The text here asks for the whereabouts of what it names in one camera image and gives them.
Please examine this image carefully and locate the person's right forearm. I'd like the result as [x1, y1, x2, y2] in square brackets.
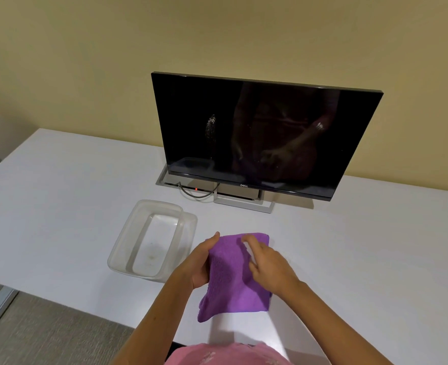
[281, 281, 394, 365]

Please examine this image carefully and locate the person's left hand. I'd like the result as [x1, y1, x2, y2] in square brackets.
[178, 231, 221, 290]

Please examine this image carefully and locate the person's right hand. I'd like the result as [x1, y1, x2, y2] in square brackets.
[241, 234, 300, 299]

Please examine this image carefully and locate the pink shirt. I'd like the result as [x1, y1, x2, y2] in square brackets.
[167, 342, 293, 365]

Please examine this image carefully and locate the purple microfiber cloth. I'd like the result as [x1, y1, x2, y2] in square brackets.
[197, 233, 273, 323]

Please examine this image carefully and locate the black cable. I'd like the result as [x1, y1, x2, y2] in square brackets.
[176, 181, 221, 199]

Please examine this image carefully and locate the grey desk cable box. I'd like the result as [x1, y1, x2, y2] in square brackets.
[155, 165, 217, 191]

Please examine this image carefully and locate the person's left forearm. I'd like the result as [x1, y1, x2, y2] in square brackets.
[111, 279, 195, 365]

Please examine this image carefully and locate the clear plastic container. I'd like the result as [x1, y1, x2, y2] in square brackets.
[107, 199, 199, 282]

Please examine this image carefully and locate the black Dell monitor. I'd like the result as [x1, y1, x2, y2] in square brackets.
[150, 71, 384, 202]

